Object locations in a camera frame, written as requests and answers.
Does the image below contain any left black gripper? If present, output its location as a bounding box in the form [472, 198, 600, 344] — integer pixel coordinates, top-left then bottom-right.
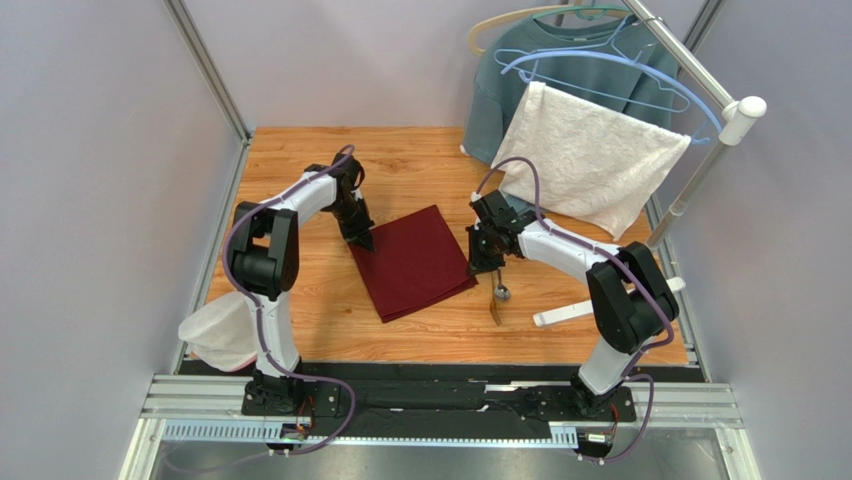
[328, 197, 377, 253]

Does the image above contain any dark red cloth napkin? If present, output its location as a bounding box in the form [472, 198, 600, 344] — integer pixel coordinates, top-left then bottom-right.
[350, 205, 478, 323]

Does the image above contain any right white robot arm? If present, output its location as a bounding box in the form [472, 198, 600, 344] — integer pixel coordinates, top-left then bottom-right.
[466, 191, 679, 418]

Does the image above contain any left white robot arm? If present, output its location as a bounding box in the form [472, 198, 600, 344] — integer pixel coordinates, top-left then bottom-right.
[221, 145, 376, 416]

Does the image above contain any silver metal spoon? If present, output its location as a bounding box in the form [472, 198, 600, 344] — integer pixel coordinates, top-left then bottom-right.
[493, 269, 511, 302]

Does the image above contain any white towel on hanger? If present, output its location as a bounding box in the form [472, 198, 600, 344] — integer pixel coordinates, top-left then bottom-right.
[492, 81, 692, 239]

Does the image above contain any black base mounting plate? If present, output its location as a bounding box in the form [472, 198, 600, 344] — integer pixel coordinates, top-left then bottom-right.
[179, 361, 707, 441]

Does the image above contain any white mesh bag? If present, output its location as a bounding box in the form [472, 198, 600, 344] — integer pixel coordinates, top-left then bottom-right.
[178, 291, 257, 372]

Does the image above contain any beige wooden hanger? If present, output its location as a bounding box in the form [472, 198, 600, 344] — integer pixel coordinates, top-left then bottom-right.
[467, 3, 595, 57]

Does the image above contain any teal sweatshirt on hanger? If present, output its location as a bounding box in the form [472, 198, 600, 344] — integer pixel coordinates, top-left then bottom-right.
[461, 15, 679, 164]

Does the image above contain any light blue clothes hanger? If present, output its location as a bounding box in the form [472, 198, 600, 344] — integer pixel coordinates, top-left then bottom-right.
[484, 13, 722, 144]

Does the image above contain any metal clothes rack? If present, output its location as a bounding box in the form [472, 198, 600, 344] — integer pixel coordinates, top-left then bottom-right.
[532, 0, 768, 329]

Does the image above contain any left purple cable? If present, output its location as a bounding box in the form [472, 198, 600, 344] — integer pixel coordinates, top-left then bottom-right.
[220, 144, 357, 457]

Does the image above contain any purple cable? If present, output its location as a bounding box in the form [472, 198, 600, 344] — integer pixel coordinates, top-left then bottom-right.
[471, 156, 676, 464]
[220, 144, 357, 457]

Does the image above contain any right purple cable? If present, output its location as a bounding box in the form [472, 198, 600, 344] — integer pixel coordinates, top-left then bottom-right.
[471, 156, 676, 464]

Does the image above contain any aluminium frame rail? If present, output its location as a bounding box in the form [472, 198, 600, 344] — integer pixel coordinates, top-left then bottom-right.
[164, 0, 253, 145]

